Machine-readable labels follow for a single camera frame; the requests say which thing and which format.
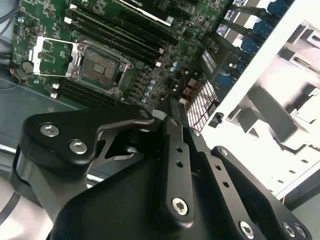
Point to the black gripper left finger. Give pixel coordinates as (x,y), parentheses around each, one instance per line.
(62,130)

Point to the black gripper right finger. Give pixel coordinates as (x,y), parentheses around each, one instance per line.
(222,175)

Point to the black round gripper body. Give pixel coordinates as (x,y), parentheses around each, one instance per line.
(125,212)

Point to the silver socket cover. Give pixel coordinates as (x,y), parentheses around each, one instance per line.
(40,41)

